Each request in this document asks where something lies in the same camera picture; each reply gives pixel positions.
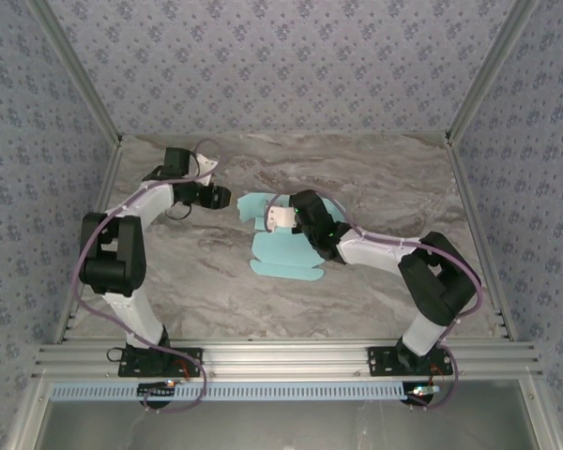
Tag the aluminium table side rail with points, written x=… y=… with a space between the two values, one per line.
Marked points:
x=104 y=187
x=472 y=211

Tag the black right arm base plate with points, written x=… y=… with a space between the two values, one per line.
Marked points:
x=380 y=361

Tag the wide aluminium frame rail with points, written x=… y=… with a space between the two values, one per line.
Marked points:
x=281 y=361

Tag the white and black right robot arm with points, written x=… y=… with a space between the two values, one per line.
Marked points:
x=431 y=281

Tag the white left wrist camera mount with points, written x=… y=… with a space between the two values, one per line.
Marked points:
x=207 y=165

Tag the small circuit board with LED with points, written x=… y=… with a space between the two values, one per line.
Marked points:
x=157 y=386
x=422 y=390

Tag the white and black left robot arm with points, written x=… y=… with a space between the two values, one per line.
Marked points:
x=117 y=253

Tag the light blue paper box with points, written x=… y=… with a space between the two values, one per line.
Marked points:
x=281 y=255

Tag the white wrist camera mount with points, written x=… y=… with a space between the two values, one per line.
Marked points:
x=284 y=218
x=207 y=165

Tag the short aluminium frame leg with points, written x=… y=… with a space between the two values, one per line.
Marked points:
x=539 y=417
x=28 y=417

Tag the aluminium frame post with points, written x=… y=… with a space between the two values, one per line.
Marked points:
x=487 y=75
x=82 y=75

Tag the grey metal panel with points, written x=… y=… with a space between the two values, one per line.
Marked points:
x=281 y=429

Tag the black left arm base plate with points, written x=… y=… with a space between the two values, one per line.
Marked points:
x=131 y=368

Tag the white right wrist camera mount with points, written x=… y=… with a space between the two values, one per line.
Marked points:
x=284 y=218

